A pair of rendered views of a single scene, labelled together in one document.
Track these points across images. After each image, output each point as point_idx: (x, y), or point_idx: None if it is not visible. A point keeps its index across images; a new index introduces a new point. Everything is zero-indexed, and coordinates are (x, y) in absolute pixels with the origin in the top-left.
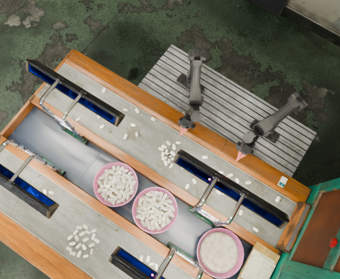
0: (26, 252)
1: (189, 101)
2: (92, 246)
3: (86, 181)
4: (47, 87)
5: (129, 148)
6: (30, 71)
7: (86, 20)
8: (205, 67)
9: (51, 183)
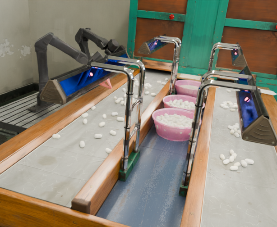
0: None
1: (86, 58)
2: None
3: (185, 151)
4: (48, 195)
5: (132, 118)
6: (67, 95)
7: None
8: (20, 100)
9: (211, 161)
